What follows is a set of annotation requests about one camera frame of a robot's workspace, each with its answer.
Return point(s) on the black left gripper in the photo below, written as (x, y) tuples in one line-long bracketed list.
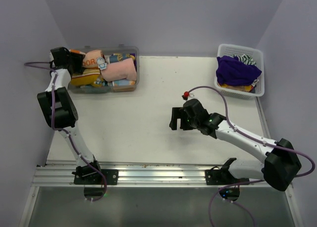
[(78, 59)]

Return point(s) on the blue yellow patterned rolled towel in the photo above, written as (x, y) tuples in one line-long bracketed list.
[(117, 57)]

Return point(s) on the black white striped towel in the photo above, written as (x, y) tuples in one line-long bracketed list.
[(246, 59)]

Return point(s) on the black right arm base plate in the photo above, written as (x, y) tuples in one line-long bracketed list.
[(221, 176)]

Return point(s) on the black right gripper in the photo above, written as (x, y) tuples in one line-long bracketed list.
[(177, 113)]

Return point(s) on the yellow striped rolled towel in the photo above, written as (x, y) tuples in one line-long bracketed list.
[(88, 77)]

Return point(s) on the light blue orange rolled towel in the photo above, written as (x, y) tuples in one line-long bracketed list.
[(121, 83)]

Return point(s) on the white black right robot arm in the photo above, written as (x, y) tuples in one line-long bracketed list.
[(275, 161)]

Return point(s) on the clear plastic storage bin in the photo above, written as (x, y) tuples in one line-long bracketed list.
[(108, 51)]

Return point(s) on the pink terry towel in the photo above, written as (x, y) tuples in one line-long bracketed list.
[(121, 70)]

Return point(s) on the orange white towel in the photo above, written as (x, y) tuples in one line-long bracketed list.
[(84, 60)]

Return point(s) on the aluminium table edge rail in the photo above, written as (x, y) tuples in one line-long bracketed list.
[(59, 173)]

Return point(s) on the purple towel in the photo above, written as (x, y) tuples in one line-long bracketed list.
[(235, 73)]

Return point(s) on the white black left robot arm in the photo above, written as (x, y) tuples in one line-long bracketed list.
[(61, 114)]

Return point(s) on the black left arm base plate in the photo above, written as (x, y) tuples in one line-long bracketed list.
[(111, 176)]

